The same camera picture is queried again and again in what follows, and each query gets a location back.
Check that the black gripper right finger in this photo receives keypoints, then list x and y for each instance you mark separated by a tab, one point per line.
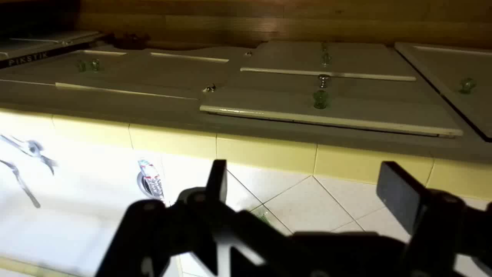
401	198

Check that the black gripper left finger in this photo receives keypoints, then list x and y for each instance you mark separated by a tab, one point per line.
216	179

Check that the cream base cabinet door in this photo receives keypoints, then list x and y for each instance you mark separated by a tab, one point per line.
153	75
450	62
369	109
30	72

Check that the green glass cabinet knob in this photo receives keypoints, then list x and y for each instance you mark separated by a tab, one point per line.
93	65
81	65
467	85
321	99

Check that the small dark brown object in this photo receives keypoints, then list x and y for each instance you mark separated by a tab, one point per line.
127	41

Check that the chrome sink faucet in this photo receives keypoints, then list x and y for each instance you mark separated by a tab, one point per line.
32	149

